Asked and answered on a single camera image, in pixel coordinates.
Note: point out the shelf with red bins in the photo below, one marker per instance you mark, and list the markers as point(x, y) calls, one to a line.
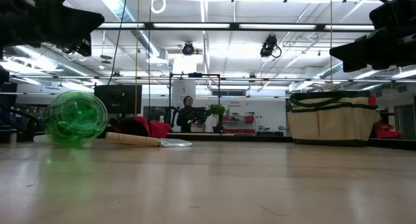
point(249, 119)

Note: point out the person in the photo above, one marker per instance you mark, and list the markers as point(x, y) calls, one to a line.
point(186, 118)

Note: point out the green potted plant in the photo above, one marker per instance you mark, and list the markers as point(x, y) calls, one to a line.
point(217, 111)

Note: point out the red bin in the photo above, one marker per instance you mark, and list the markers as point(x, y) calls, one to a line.
point(388, 134)

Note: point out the black distant robot arm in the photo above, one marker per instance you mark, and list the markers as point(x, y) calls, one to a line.
point(169, 113)

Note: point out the short white post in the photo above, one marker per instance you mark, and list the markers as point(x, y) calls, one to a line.
point(13, 138)

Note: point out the red box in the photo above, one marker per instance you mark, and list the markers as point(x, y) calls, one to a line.
point(372, 100)

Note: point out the black overhead light bar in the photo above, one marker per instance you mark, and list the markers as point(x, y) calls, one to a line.
point(234, 26)

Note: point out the black metal frame stand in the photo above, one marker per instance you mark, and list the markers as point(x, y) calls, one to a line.
point(195, 75)

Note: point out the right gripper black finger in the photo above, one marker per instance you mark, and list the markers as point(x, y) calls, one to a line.
point(383, 50)

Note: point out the silver ventilation duct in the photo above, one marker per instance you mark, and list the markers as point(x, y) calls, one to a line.
point(331, 72)
point(39, 60)
point(143, 39)

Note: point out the beige green gardening bag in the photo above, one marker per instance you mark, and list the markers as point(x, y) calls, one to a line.
point(331, 123)

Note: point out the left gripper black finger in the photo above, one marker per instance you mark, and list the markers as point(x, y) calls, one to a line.
point(74, 24)

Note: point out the round black ceiling camera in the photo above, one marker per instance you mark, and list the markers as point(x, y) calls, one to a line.
point(188, 49)

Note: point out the large black monitor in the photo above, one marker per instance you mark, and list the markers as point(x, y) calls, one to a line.
point(118, 99)

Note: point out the red and black garden glove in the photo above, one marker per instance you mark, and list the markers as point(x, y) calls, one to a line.
point(156, 129)

